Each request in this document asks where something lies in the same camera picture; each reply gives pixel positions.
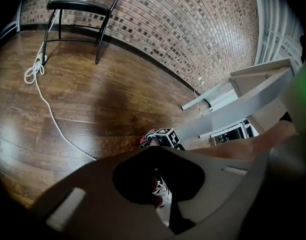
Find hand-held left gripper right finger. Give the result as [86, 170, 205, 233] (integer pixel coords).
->
[155, 145, 255, 240]

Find black folding chair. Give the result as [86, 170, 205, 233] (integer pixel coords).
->
[43, 0, 130, 65]

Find white equipment rack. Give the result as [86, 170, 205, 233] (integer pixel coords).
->
[199, 118, 260, 146]

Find pink cloth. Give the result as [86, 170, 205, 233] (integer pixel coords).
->
[139, 135, 151, 149]

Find person's left shoe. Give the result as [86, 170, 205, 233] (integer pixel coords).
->
[152, 170, 173, 202]

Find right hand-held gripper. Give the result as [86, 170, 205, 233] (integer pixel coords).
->
[147, 127, 186, 151]

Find person's left hand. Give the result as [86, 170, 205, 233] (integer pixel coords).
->
[152, 178, 162, 208]

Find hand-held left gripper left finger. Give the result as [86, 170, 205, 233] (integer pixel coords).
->
[30, 145, 173, 240]

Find white power cable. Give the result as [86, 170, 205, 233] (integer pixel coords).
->
[23, 7, 98, 162]

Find white table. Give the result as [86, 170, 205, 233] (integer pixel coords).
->
[176, 57, 305, 142]

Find white window frame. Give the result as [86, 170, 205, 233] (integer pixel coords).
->
[252, 0, 305, 69]

